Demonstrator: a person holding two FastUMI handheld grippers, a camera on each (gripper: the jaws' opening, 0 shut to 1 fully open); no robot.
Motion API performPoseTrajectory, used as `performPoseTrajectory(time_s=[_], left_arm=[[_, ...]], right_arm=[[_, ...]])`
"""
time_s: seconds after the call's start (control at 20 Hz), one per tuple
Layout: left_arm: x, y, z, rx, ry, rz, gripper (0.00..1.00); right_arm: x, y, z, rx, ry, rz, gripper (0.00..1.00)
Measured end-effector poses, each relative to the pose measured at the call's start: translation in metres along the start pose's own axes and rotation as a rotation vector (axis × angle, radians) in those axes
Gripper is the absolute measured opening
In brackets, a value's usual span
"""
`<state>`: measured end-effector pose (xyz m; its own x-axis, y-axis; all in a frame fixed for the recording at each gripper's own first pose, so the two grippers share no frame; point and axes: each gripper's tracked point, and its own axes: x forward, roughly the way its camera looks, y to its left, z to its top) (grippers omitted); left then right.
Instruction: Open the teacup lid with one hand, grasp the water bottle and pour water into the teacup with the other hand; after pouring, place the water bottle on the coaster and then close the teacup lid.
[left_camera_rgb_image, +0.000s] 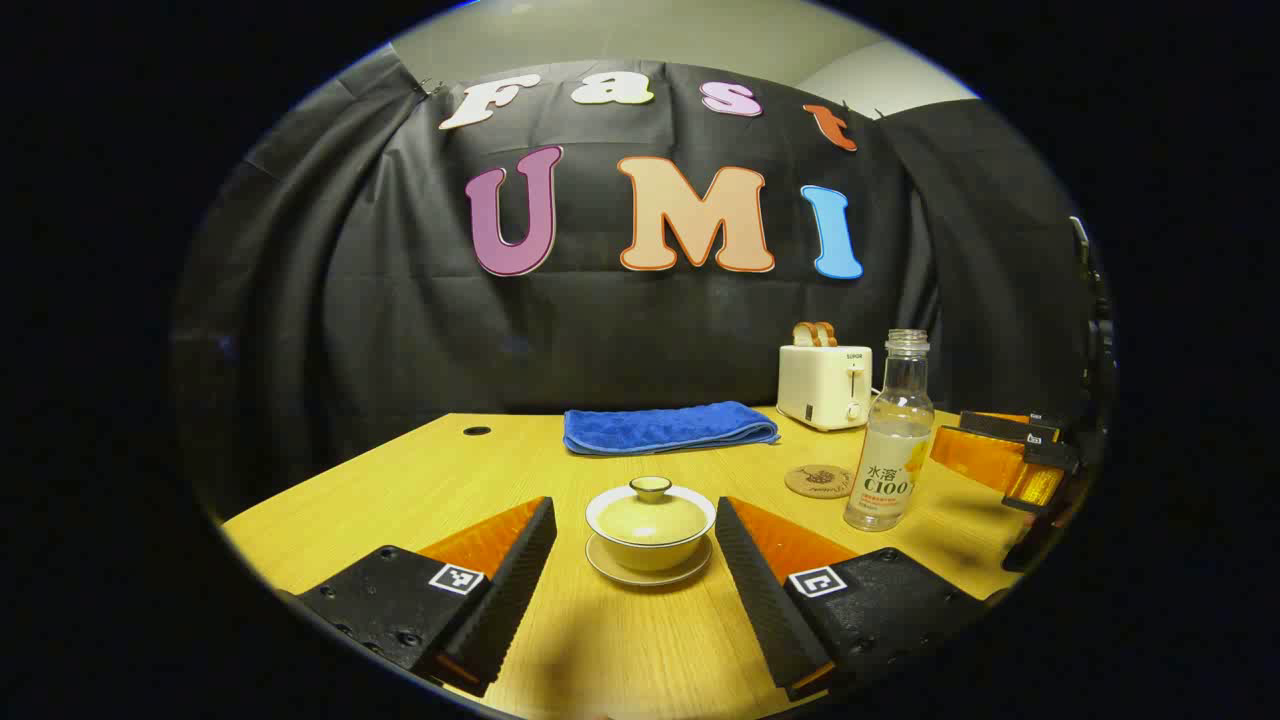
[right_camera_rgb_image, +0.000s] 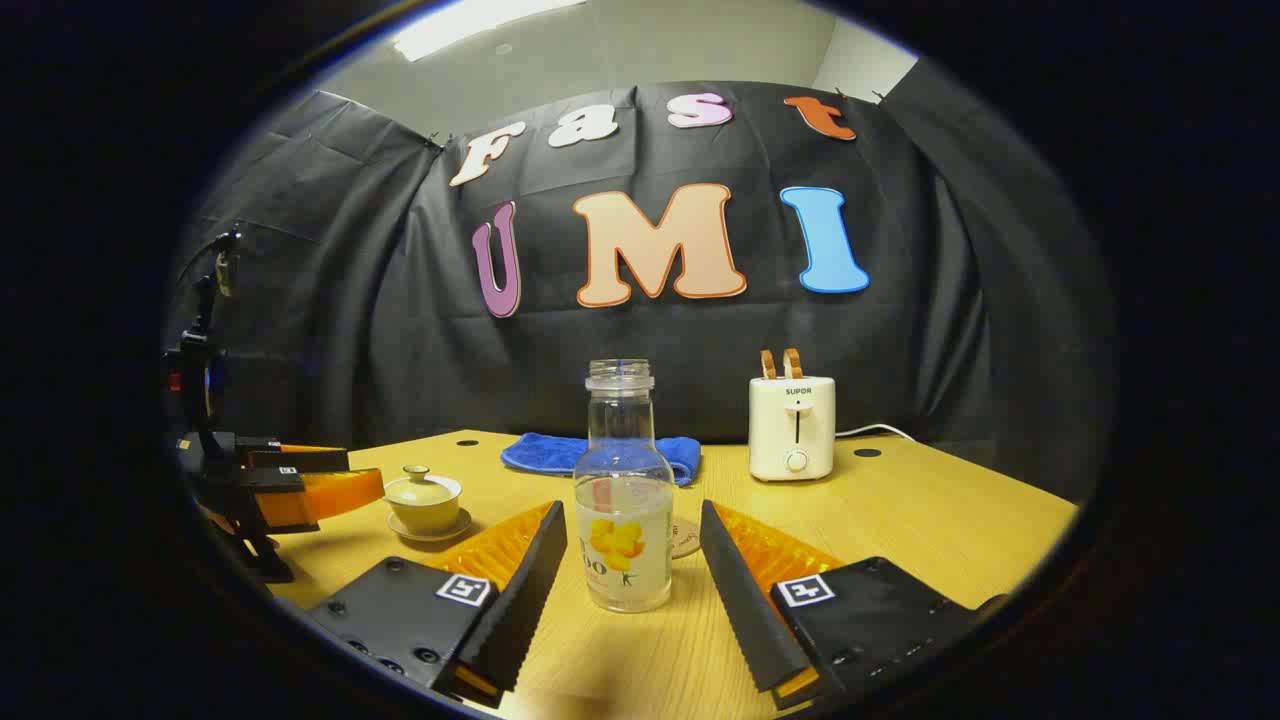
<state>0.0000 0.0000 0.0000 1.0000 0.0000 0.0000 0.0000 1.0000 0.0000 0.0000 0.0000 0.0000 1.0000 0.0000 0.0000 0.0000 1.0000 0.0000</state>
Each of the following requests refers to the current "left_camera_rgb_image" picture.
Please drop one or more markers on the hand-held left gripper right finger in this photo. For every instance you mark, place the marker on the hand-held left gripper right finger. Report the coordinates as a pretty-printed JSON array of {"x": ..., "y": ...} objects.
[{"x": 755, "y": 590}]

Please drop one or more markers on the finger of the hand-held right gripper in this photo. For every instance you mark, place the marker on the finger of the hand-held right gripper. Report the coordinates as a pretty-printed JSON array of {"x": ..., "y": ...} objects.
[
  {"x": 985, "y": 460},
  {"x": 1000, "y": 425}
]

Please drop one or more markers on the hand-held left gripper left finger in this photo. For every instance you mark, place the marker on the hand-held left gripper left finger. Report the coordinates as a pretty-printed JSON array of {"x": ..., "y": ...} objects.
[{"x": 515, "y": 590}]

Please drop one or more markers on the clear water bottle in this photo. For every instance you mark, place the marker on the clear water bottle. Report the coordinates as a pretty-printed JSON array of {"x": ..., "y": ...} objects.
[{"x": 890, "y": 440}]

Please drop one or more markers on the round wooden coaster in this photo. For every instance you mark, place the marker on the round wooden coaster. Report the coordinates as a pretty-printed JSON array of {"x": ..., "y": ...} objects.
[{"x": 815, "y": 482}]

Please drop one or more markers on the cream teacup lid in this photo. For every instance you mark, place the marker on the cream teacup lid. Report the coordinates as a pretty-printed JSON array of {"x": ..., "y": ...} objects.
[{"x": 650, "y": 515}]

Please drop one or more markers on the cream saucer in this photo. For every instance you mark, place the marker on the cream saucer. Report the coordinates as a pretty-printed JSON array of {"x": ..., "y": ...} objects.
[{"x": 650, "y": 579}]

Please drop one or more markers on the white toaster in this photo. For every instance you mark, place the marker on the white toaster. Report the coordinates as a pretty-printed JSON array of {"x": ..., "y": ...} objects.
[{"x": 820, "y": 390}]

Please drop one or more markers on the folded blue towel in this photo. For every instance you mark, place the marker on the folded blue towel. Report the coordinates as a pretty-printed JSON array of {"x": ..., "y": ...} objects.
[{"x": 665, "y": 427}]

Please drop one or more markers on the toast slice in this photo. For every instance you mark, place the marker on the toast slice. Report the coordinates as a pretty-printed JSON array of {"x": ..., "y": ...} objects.
[
  {"x": 828, "y": 336},
  {"x": 803, "y": 336}
]

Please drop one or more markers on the black backdrop cloth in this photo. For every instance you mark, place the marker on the black backdrop cloth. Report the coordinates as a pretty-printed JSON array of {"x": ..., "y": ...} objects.
[{"x": 400, "y": 330}]

